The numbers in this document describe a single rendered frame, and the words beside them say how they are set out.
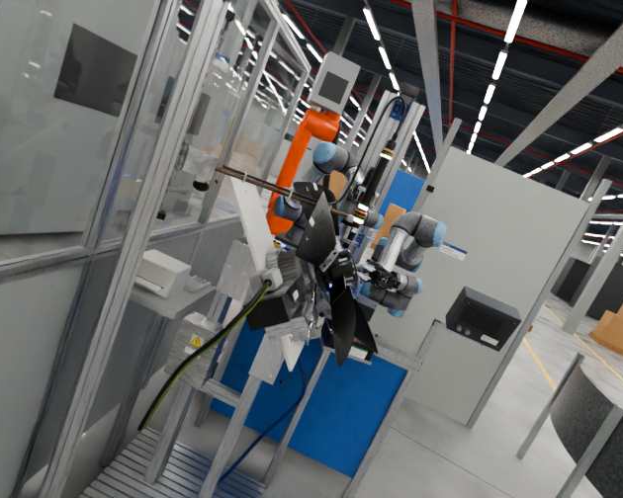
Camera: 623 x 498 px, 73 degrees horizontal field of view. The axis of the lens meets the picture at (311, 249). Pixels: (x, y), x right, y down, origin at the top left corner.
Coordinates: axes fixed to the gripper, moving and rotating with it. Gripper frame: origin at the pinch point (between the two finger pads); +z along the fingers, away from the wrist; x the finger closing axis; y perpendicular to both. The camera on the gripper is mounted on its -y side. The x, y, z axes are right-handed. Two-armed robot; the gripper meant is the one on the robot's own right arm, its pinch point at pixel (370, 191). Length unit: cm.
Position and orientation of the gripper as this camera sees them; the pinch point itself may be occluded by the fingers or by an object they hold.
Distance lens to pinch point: 156.5
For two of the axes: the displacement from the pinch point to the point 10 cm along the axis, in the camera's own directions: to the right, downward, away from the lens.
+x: -9.2, -3.7, -0.9
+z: 0.1, 2.1, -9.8
